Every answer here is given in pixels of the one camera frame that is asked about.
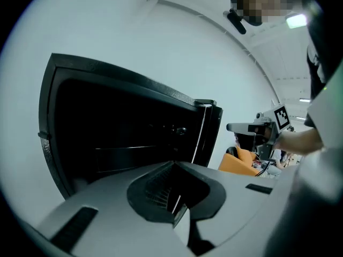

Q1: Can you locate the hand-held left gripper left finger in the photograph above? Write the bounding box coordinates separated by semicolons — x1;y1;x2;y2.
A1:
34;161;194;257

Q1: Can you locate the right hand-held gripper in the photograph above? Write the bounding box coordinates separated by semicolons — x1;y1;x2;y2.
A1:
226;104;292;161

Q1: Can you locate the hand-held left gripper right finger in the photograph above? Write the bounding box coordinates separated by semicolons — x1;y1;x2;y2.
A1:
175;161;295;250

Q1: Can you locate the person's right forearm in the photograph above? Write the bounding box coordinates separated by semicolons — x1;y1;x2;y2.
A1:
275;126;325;155

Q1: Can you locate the orange sofa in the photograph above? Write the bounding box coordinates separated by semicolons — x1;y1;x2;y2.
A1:
218;145;260;177

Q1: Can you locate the ceiling light panel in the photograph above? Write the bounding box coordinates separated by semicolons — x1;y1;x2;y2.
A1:
285;13;308;29

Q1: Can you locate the person's head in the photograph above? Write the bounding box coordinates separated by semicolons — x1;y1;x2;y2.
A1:
226;0;296;27

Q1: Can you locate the black head-mounted camera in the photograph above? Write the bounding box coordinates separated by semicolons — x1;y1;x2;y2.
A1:
222;7;248;35

